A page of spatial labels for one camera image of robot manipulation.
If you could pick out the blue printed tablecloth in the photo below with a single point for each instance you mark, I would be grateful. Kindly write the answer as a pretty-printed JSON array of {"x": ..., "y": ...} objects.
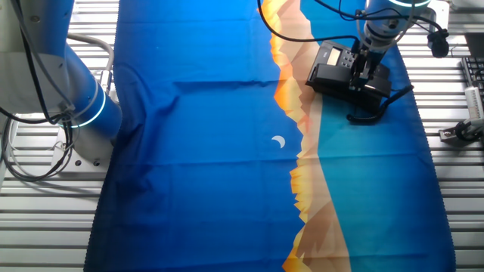
[{"x": 204, "y": 151}]

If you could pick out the grey base conduit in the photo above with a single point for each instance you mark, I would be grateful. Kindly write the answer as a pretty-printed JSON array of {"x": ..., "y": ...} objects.
[{"x": 102, "y": 45}]

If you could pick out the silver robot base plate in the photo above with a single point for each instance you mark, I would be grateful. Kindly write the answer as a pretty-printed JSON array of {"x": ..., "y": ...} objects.
[{"x": 79, "y": 164}]

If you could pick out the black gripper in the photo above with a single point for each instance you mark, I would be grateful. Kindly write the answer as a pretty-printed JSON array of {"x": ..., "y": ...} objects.
[{"x": 368, "y": 61}]

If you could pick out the metal clamp bracket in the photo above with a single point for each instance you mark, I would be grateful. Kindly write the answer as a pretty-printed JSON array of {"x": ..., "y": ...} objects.
[{"x": 459, "y": 133}]

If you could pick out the black telephone base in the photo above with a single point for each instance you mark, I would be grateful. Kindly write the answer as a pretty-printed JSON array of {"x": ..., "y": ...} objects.
[{"x": 332, "y": 56}]

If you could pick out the black keyboard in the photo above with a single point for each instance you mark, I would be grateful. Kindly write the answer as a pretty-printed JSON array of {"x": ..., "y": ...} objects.
[{"x": 474, "y": 72}]

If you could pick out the white ribbed device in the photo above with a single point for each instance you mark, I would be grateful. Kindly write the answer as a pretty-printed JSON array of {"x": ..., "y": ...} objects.
[{"x": 474, "y": 102}]

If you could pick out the dark square box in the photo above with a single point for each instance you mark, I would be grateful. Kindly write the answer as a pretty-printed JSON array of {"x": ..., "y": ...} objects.
[{"x": 475, "y": 44}]

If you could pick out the black telephone handset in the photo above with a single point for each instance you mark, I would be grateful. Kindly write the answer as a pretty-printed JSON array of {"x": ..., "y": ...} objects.
[{"x": 332, "y": 75}]

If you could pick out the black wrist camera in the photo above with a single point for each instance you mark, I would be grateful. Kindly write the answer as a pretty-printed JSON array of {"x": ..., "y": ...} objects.
[{"x": 354, "y": 46}]

